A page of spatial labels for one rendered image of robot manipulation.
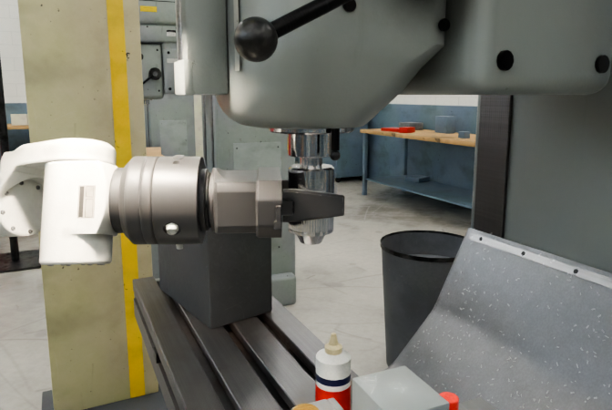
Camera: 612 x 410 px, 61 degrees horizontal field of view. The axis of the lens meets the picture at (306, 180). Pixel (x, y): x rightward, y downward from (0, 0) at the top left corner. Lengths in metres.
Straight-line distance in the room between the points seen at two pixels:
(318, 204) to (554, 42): 0.27
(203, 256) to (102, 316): 1.55
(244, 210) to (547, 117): 0.46
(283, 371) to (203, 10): 0.49
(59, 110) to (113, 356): 1.05
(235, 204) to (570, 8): 0.36
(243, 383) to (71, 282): 1.64
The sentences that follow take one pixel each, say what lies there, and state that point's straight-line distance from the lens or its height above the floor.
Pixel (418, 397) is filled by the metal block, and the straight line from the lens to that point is 0.44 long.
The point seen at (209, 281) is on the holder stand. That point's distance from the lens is 0.85.
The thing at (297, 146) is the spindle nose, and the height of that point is 1.29.
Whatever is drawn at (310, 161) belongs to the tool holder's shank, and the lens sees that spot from 0.51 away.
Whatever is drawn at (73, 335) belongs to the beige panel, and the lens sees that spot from 2.39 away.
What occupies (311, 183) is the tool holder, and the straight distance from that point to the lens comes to 0.50.
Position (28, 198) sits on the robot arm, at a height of 1.23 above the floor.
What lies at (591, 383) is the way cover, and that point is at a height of 1.01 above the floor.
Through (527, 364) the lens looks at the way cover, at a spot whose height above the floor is 0.99.
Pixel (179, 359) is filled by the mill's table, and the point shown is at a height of 0.97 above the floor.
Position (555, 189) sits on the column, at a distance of 0.77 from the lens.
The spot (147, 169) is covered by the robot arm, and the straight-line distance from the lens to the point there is 0.51.
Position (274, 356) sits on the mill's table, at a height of 0.97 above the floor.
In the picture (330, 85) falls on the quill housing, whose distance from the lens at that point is 0.43.
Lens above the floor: 1.34
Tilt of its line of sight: 10 degrees down
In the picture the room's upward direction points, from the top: straight up
